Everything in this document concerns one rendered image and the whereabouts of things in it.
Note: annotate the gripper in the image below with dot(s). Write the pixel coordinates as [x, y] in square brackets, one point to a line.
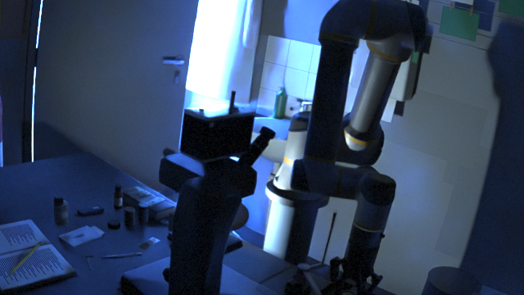
[359, 262]

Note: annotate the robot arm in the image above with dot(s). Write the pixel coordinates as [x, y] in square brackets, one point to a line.
[331, 102]

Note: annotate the dark upright knob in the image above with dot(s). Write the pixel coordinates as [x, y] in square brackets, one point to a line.
[232, 102]

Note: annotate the thin dark rod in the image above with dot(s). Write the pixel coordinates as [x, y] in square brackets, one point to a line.
[330, 237]

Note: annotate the grey round bin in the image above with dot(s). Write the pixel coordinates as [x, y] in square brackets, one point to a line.
[450, 282]

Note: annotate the dark microscope body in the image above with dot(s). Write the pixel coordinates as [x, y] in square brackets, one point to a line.
[204, 229]

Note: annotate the white sink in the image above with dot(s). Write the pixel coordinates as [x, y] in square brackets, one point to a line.
[272, 137]

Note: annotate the black eyepiece tube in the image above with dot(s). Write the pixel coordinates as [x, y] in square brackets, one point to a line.
[258, 144]

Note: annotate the silver faucet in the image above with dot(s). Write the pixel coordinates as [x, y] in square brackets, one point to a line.
[305, 105]

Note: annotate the green bottle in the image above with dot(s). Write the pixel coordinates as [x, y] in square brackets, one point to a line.
[281, 104]

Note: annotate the clear glass slide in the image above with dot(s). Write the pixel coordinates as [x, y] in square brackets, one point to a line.
[149, 243]

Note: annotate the white slide box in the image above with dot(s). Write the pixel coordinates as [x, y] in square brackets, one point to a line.
[149, 201]

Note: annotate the grey small canister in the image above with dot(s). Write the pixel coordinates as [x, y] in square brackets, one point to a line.
[129, 217]

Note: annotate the white thin pen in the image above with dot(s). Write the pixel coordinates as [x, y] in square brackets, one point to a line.
[122, 255]

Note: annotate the black round cap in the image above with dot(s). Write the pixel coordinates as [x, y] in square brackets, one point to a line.
[114, 224]

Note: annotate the brown small bottle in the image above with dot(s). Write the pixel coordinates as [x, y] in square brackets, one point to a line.
[118, 198]

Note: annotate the small thin pin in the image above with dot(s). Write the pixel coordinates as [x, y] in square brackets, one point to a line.
[89, 262]

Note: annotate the small black flat bar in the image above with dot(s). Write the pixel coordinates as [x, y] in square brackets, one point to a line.
[90, 211]

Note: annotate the large green paper sheet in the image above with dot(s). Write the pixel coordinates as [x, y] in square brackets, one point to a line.
[459, 24]

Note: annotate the white folded paper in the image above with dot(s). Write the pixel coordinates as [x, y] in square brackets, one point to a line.
[81, 236]

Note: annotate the white hanging towel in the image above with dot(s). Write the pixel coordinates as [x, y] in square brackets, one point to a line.
[251, 22]

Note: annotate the blue paper sheet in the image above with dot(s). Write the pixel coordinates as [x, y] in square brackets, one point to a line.
[486, 16]

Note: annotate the white bottle with dark cap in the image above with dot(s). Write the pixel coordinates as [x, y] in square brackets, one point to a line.
[61, 213]

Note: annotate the grey door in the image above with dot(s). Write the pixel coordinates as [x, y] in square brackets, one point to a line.
[102, 94]

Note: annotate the small green paper sheet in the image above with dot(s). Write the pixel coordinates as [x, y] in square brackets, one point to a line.
[511, 7]

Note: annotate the open white book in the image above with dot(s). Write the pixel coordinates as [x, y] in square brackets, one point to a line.
[28, 258]

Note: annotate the yellow pencil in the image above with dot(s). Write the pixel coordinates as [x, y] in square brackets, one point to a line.
[24, 259]

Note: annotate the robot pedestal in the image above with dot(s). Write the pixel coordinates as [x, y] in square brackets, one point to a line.
[278, 229]

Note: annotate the black camera box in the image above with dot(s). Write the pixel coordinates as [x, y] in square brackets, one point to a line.
[217, 135]

